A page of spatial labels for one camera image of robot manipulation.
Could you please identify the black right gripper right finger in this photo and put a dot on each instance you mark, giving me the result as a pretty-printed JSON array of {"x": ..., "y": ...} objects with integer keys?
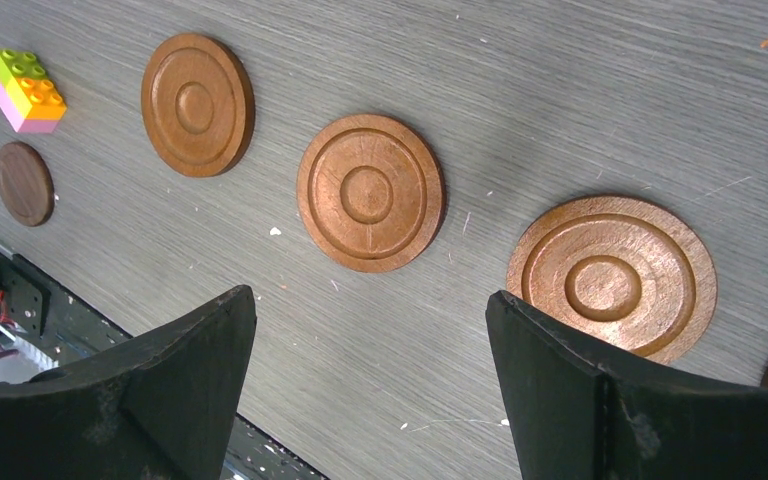
[{"x": 581, "y": 408}]

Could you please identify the dark brown wooden coaster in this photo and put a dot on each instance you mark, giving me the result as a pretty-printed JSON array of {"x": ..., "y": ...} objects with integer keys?
[{"x": 26, "y": 185}]

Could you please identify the pink green yellow toy block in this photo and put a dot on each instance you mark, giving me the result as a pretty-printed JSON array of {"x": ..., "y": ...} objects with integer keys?
[{"x": 29, "y": 99}]

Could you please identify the large brown wooden coaster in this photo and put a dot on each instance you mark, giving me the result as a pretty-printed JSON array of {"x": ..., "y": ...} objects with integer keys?
[{"x": 371, "y": 192}]

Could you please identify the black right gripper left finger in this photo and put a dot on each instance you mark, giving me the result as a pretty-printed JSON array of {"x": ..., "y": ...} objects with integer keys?
[{"x": 158, "y": 406}]

